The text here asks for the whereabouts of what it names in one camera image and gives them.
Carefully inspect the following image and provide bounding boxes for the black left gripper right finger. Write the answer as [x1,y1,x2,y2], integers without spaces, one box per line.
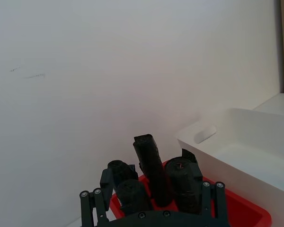
[190,162,229,221]

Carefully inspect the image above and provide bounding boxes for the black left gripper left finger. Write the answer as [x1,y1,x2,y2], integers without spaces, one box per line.
[79,168,115,227]

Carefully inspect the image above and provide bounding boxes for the short black bag roll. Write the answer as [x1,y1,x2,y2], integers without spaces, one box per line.
[107,160,139,188]
[115,179,154,216]

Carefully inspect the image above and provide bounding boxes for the red plastic tray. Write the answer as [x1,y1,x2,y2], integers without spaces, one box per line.
[108,159,273,227]

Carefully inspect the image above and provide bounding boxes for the thick black bag roll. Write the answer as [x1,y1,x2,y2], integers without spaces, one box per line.
[165,148,204,215]

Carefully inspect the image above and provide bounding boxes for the white plastic bin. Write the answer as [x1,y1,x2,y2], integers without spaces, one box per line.
[176,107,284,216]

